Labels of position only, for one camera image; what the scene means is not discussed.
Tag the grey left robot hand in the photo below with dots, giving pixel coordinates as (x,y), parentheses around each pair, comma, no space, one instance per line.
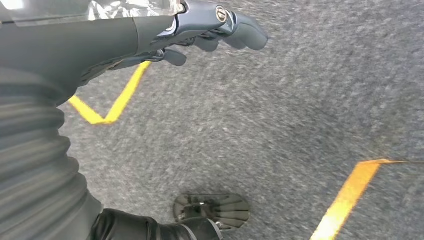
(82,43)

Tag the yellow floor tape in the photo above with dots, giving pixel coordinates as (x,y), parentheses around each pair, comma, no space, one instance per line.
(348,192)
(122,99)

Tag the glossy black robot leg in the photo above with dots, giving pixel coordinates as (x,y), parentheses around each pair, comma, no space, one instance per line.
(132,227)

